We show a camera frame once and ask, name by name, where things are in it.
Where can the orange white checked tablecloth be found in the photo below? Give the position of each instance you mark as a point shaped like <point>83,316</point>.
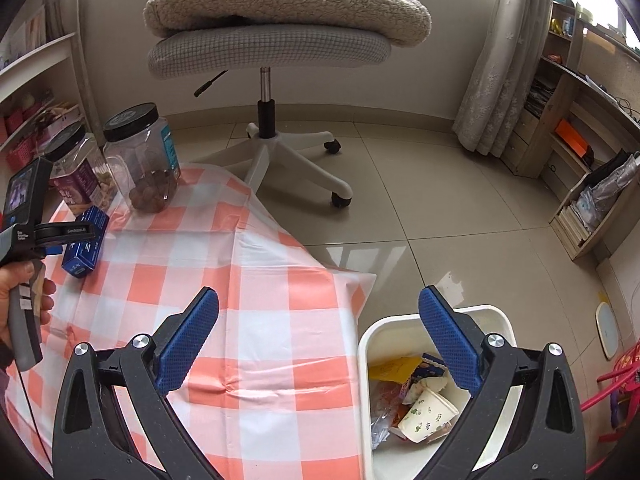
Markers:
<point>250,285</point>

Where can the clear jar with black lid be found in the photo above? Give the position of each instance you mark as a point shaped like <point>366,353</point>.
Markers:
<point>140,155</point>

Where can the silver foil bag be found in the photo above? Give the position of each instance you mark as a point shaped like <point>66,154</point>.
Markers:
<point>610,190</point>

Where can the white paper cup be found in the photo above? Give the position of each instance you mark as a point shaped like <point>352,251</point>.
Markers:
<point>425,415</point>

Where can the white storage shelf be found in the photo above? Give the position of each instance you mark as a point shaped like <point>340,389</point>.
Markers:
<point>45,55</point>

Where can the beige fleece blanket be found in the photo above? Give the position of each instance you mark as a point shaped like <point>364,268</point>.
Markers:
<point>280,0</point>

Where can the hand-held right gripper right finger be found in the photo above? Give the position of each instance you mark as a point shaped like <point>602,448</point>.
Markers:
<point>450,345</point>

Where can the wooden bookshelf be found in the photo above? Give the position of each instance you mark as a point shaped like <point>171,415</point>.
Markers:
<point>535,150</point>

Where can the orange flat box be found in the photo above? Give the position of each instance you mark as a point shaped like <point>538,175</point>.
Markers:
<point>572,140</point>

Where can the yellow snack packet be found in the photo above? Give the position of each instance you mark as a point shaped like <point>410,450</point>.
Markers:
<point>390,370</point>

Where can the white lace curtain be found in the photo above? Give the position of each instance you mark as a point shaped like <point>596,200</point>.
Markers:
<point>500,60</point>

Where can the light blue oval board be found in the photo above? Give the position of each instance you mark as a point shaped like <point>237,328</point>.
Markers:
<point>606,332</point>

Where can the grey swivel chair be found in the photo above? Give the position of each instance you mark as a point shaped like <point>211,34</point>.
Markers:
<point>270,52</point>

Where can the blue cardboard box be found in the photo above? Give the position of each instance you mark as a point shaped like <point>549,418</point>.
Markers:
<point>85,256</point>

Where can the brown round snacks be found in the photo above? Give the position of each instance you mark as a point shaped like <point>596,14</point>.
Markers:
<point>155,192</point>

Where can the person's left hand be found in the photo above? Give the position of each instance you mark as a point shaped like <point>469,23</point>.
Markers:
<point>45,300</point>

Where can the red plastic stool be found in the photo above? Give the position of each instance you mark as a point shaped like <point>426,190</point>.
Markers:
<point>625,365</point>

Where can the purple label plastic jar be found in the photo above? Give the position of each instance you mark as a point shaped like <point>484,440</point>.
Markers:
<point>80,182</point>

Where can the white plastic bin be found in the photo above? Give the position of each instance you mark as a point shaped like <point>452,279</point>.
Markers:
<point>380,330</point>

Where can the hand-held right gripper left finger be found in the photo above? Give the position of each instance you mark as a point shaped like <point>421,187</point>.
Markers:
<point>187,345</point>

